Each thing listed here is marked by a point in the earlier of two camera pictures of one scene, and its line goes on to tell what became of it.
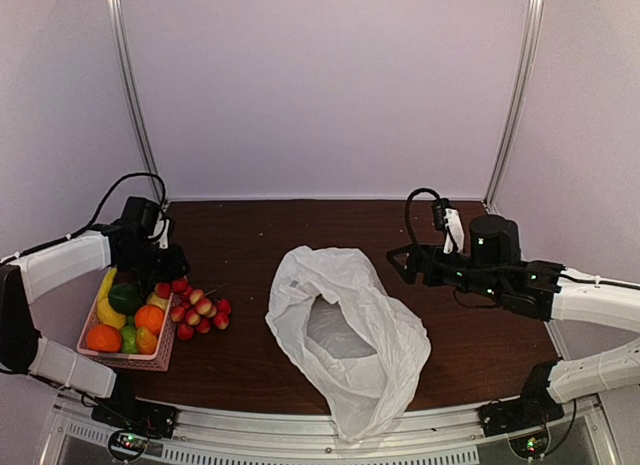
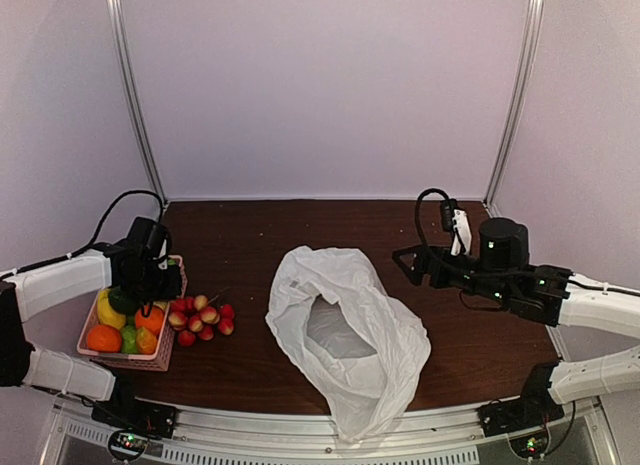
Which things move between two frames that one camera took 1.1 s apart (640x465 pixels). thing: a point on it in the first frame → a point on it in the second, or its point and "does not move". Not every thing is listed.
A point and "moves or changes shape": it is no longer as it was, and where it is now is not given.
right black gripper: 418,256 does not move
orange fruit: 103,339 does not move
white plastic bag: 330,313 does not move
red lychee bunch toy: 192,309 moves or changes shape
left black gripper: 173,269 → 171,290
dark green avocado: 124,298 does not move
